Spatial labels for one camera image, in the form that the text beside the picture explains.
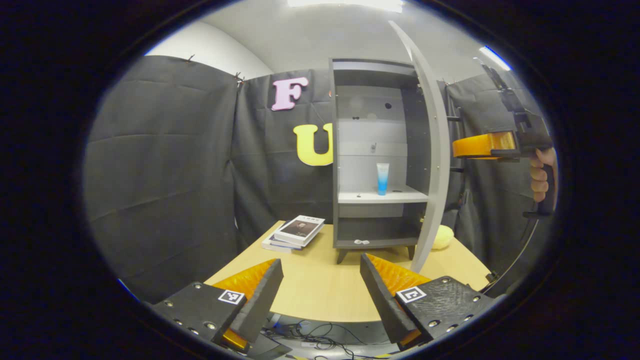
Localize dark grey cabinet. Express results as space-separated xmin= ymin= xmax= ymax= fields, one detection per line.
xmin=328 ymin=57 xmax=433 ymax=265

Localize blue bottle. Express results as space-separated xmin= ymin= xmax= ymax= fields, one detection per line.
xmin=376 ymin=162 xmax=390 ymax=196

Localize long ceiling light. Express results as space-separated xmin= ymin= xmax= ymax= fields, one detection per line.
xmin=287 ymin=0 xmax=405 ymax=13

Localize white portrait cover book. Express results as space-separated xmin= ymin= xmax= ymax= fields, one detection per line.
xmin=274 ymin=215 xmax=326 ymax=247

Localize black door handle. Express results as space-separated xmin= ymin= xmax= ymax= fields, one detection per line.
xmin=446 ymin=114 xmax=467 ymax=175

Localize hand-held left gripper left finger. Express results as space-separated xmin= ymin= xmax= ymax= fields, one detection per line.
xmin=150 ymin=258 xmax=284 ymax=355

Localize yellow round soft object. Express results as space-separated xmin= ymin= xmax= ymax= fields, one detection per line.
xmin=431 ymin=224 xmax=455 ymax=250

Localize black backdrop cloth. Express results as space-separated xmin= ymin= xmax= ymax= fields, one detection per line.
xmin=82 ymin=54 xmax=553 ymax=306

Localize black floor cables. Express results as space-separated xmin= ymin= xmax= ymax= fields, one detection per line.
xmin=265 ymin=320 xmax=396 ymax=360

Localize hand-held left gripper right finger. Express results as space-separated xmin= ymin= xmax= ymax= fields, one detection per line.
xmin=360 ymin=253 xmax=498 ymax=352

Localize grey paperback book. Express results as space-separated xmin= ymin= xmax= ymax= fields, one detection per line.
xmin=261 ymin=231 xmax=303 ymax=254

